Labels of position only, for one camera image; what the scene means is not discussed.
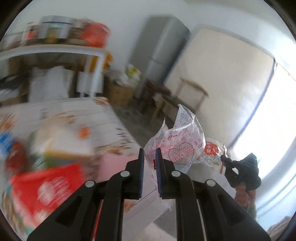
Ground blue white toothpaste box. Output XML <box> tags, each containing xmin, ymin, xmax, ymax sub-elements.
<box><xmin>0</xmin><ymin>131</ymin><xmax>14</xmax><ymax>160</ymax></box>

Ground yellow white carton box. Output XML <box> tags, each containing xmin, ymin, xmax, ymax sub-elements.
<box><xmin>30</xmin><ymin>125</ymin><xmax>95</xmax><ymax>161</ymax></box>

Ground yellow plastic bag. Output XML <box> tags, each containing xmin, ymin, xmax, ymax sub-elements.
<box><xmin>89</xmin><ymin>52</ymin><xmax>113</xmax><ymax>72</ymax></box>

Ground red drink can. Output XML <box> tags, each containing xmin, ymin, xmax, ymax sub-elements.
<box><xmin>4</xmin><ymin>141</ymin><xmax>28</xmax><ymax>176</ymax></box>

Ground person legs white pyjamas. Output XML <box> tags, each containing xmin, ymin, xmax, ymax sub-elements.
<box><xmin>266</xmin><ymin>216</ymin><xmax>292</xmax><ymax>241</ymax></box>

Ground red plastic bag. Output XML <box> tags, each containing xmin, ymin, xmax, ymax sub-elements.
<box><xmin>80</xmin><ymin>22</ymin><xmax>111</xmax><ymax>48</ymax></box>

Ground dark wooden stool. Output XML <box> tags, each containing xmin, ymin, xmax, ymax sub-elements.
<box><xmin>143</xmin><ymin>80</ymin><xmax>171</xmax><ymax>104</ymax></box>

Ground large red snack bag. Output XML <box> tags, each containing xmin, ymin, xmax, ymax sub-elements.
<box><xmin>10</xmin><ymin>164</ymin><xmax>85</xmax><ymax>229</ymax></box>

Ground white shelf table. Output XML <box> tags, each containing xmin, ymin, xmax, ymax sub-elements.
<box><xmin>0</xmin><ymin>44</ymin><xmax>110</xmax><ymax>98</ymax></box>

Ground wooden chair right side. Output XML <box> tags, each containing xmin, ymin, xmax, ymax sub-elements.
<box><xmin>150</xmin><ymin>78</ymin><xmax>209</xmax><ymax>124</ymax></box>

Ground cardboard box on floor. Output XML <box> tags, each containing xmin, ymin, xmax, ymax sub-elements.
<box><xmin>106</xmin><ymin>81</ymin><xmax>133</xmax><ymax>106</ymax></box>

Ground red clear pastry bag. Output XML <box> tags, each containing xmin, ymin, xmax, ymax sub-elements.
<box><xmin>196</xmin><ymin>137</ymin><xmax>227</xmax><ymax>175</ymax></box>

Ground white pillow sack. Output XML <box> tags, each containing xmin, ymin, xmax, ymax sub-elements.
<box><xmin>28</xmin><ymin>66</ymin><xmax>74</xmax><ymax>103</ymax></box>

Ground white mattress against wall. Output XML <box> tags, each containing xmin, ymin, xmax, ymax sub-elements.
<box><xmin>165</xmin><ymin>28</ymin><xmax>274</xmax><ymax>146</ymax></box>

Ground white bags on box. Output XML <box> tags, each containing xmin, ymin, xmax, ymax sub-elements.
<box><xmin>120</xmin><ymin>64</ymin><xmax>142</xmax><ymax>86</ymax></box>

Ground person right hand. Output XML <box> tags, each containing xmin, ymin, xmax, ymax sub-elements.
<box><xmin>234</xmin><ymin>184</ymin><xmax>256</xmax><ymax>207</ymax></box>

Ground clear pink candy bag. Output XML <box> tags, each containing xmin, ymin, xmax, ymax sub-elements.
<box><xmin>143</xmin><ymin>104</ymin><xmax>207</xmax><ymax>204</ymax></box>

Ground floral tablecloth dining table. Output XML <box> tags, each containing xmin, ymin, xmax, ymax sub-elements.
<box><xmin>1</xmin><ymin>97</ymin><xmax>140</xmax><ymax>240</ymax></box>

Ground grey refrigerator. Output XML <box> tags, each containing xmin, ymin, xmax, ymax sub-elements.
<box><xmin>129</xmin><ymin>16</ymin><xmax>190</xmax><ymax>99</ymax></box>

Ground steel cooking pot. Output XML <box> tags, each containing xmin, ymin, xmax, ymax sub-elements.
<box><xmin>38</xmin><ymin>16</ymin><xmax>75</xmax><ymax>43</ymax></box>

